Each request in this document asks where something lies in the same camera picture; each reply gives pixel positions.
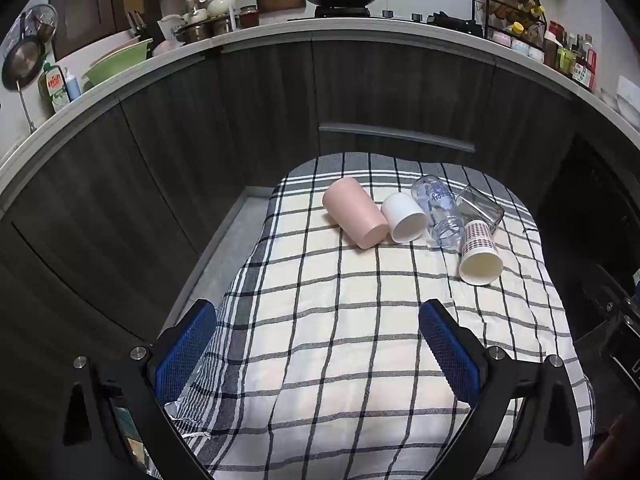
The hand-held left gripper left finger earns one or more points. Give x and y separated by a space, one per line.
186 355

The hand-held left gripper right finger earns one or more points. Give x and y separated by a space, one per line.
450 355

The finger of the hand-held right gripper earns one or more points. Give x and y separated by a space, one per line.
617 310

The red patterned paper cup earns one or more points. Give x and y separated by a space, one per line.
477 241

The clear square glass cup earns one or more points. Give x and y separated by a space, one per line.
484 209

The white cup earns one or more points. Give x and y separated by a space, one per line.
397 207

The pink cup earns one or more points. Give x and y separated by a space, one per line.
350 210

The black white checked cloth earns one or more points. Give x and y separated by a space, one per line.
325 335

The clear plastic bottle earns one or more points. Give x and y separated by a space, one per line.
434 202

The dark wood kitchen cabinet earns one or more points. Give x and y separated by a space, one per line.
200 135

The green jar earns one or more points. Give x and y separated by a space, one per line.
564 59

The dark sauce bottle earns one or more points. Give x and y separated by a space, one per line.
550 47

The white storage containers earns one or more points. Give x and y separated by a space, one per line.
517 46

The blue plastic bottle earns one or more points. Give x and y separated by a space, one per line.
73 86

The green plastic basin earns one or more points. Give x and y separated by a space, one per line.
117 67

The green dish soap bottle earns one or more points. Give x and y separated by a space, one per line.
54 87

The steel pot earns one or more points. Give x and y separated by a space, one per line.
202 31

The black knife set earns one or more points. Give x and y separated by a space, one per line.
140 27

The hanging frying pan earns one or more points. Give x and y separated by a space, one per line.
22 62

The black gas hob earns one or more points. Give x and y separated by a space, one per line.
400 18

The white teapot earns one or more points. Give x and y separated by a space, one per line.
220 5

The brown wall cabinet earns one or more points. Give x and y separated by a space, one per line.
85 5

